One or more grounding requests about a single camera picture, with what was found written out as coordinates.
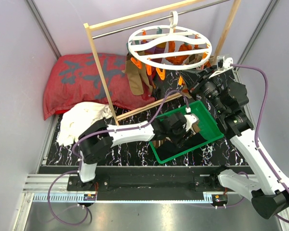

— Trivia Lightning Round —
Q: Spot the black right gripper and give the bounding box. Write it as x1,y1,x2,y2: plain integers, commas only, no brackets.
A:
179,65,227,114

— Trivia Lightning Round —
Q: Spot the white round clip hanger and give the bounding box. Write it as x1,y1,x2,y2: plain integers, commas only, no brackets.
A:
127,11,212,70

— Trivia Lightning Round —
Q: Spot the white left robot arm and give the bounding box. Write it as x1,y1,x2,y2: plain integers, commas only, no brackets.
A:
77,112,199,191

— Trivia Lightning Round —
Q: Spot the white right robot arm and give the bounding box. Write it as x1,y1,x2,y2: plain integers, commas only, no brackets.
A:
180,66,289,219

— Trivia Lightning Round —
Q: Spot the black sock in tray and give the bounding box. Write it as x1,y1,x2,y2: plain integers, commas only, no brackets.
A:
156,133,207,161

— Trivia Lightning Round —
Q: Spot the orange hanging sock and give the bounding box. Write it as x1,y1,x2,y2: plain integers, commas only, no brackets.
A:
165,40,195,65

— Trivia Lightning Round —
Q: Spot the green plastic tray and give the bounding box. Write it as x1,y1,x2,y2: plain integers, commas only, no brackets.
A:
150,101,224,164

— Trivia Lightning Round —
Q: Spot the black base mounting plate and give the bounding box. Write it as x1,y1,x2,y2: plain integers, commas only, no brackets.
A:
66,165,250,202

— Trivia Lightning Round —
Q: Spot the purple hanging sock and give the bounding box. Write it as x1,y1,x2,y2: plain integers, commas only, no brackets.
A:
140,42,166,55

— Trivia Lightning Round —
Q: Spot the olive brown hanging sock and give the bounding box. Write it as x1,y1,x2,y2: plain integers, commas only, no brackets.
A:
122,54,154,97

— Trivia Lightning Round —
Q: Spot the metal hanging rod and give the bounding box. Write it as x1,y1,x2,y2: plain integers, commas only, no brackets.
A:
92,0,229,39

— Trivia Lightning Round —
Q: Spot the white crumpled cloth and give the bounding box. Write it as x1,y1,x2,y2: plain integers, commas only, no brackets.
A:
57,102,113,147

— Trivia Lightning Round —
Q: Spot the red patterned pillow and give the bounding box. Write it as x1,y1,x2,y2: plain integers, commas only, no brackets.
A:
42,53,155,119

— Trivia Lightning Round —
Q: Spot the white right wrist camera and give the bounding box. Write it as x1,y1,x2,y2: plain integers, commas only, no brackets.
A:
210,56,234,78

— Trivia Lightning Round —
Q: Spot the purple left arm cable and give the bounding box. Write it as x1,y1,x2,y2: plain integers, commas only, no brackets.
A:
47,89,192,225

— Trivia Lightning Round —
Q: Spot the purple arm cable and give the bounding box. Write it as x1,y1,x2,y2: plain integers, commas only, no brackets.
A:
214,64,289,224
47,89,192,225

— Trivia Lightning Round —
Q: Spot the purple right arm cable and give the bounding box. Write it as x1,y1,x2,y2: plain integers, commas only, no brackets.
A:
214,64,289,224

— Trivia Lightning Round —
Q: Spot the wooden drying rack frame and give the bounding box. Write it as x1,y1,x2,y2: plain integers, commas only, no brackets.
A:
84,0,241,124

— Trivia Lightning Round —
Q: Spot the aluminium rail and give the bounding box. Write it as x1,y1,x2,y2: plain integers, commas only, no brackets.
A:
22,174,97,203

